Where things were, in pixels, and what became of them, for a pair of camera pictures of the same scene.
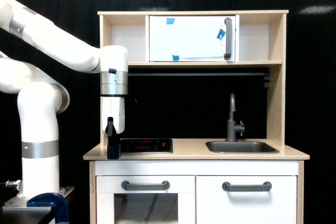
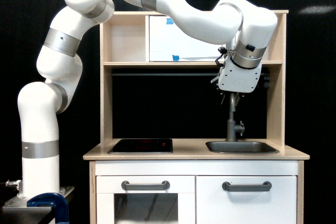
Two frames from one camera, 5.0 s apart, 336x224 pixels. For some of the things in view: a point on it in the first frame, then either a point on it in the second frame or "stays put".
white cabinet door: (215, 205) stays put
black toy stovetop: (146, 146) stays put
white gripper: (113, 123) to (233, 78)
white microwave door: (193, 38) stays put
